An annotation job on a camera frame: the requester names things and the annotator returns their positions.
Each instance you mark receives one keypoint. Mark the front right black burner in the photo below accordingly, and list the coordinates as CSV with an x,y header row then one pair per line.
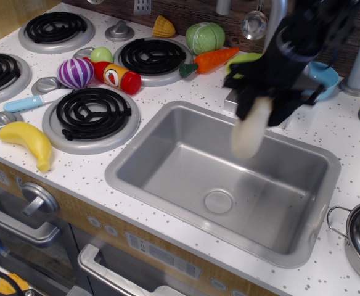
x,y
91,121

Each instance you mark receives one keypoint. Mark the back left black burner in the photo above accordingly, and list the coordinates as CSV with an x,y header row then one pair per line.
x,y
56,33

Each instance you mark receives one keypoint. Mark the silver dishwasher door handle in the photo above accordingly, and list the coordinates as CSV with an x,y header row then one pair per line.
x,y
88,263

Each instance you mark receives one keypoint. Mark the yellow object on floor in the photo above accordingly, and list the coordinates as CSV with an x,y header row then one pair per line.
x,y
7,289

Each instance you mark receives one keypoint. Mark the hanging silver ladle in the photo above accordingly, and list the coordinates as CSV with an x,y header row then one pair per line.
x,y
255,23

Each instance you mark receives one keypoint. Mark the green toy plate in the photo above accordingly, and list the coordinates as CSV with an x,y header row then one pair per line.
x,y
241,58

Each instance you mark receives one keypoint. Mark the blue handled toy knife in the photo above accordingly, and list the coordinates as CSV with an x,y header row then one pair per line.
x,y
35,101

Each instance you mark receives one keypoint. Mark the light green toy lime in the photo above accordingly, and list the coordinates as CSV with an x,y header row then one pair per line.
x,y
101,54

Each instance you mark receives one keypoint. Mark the cream detergent bottle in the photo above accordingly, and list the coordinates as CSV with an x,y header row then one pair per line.
x,y
247,135

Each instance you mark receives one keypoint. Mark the back right black burner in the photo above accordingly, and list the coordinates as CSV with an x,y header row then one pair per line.
x,y
157,60

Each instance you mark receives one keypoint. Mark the blue toy bowl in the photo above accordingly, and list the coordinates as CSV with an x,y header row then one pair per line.
x,y
324,74

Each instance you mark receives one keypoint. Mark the purple striped toy onion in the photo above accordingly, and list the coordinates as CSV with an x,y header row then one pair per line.
x,y
75,73

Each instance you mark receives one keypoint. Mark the red toy ketchup bottle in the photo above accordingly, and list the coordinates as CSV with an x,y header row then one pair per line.
x,y
116,76

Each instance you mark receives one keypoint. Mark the green toy cabbage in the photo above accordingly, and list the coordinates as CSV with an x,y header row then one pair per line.
x,y
205,37

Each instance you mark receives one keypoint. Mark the front left black burner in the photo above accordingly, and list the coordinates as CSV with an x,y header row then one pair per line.
x,y
15,76

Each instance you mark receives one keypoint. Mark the yellow toy corn piece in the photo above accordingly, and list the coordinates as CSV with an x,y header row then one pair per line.
x,y
163,28

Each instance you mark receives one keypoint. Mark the silver stove knob centre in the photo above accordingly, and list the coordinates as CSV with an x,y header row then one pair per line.
x,y
84,52

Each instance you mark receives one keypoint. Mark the silver stove knob back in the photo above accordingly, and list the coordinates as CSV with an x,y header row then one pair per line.
x,y
119,32

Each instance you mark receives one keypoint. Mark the silver oven door handle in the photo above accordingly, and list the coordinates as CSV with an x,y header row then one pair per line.
x,y
43,236

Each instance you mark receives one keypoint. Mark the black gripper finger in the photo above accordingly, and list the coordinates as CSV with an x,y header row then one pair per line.
x,y
245,99
283,107

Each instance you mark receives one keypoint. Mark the yellow toy banana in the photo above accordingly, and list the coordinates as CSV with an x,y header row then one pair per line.
x,y
31,138

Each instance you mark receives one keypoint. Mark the orange toy carrot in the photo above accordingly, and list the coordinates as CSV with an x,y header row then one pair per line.
x,y
208,61

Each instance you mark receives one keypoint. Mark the silver toy faucet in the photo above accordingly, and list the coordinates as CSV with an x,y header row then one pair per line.
x,y
232,103

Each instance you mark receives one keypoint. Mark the silver oven dial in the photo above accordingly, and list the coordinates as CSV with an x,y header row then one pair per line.
x,y
38,199

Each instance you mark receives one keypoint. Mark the silver sink basin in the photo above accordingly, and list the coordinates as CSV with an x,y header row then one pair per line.
x,y
271,205

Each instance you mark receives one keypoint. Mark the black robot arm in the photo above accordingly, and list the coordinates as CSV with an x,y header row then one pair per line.
x,y
312,28

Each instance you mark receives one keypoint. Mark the silver stove knob middle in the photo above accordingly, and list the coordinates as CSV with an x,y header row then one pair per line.
x,y
45,85

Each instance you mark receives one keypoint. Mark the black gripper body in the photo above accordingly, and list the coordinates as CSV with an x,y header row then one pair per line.
x,y
279,71

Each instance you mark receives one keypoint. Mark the black burner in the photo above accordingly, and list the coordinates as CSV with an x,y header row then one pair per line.
x,y
91,121
157,60
56,33
15,76

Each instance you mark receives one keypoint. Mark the hanging grey spatula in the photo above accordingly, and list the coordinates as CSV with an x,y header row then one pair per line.
x,y
142,7

